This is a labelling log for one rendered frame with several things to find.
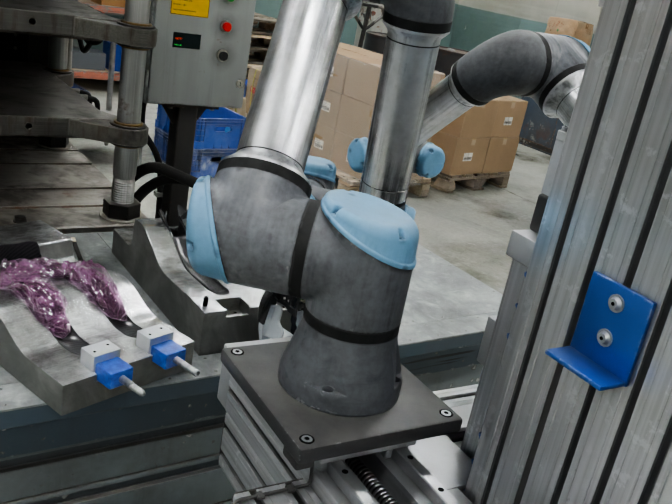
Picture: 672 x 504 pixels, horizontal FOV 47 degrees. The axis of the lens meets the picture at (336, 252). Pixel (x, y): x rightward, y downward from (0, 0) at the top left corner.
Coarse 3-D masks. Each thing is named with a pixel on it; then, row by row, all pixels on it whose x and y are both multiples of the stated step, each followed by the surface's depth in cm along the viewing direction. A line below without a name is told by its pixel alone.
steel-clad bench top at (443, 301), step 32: (96, 256) 175; (416, 256) 213; (416, 288) 191; (448, 288) 195; (480, 288) 199; (416, 320) 173; (448, 320) 176; (480, 320) 179; (0, 384) 122; (160, 384) 130
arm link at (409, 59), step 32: (384, 0) 102; (416, 0) 100; (448, 0) 101; (416, 32) 102; (448, 32) 104; (384, 64) 107; (416, 64) 105; (384, 96) 109; (416, 96) 108; (384, 128) 110; (416, 128) 111; (384, 160) 112; (384, 192) 115
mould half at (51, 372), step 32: (32, 224) 157; (64, 256) 153; (64, 288) 136; (128, 288) 143; (0, 320) 124; (32, 320) 127; (96, 320) 134; (160, 320) 140; (0, 352) 126; (32, 352) 122; (64, 352) 124; (128, 352) 128; (192, 352) 136; (32, 384) 121; (64, 384) 116; (96, 384) 120
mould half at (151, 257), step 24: (120, 240) 173; (144, 240) 161; (168, 240) 160; (144, 264) 162; (168, 264) 156; (144, 288) 162; (168, 288) 152; (192, 288) 148; (240, 288) 151; (168, 312) 152; (192, 312) 143; (216, 312) 140; (288, 312) 149; (192, 336) 143; (216, 336) 142; (240, 336) 145
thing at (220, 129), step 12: (156, 108) 541; (156, 120) 543; (168, 120) 530; (204, 120) 503; (216, 120) 508; (228, 120) 514; (240, 120) 521; (168, 132) 534; (204, 132) 506; (216, 132) 512; (228, 132) 518; (240, 132) 524; (204, 144) 510; (216, 144) 516; (228, 144) 522
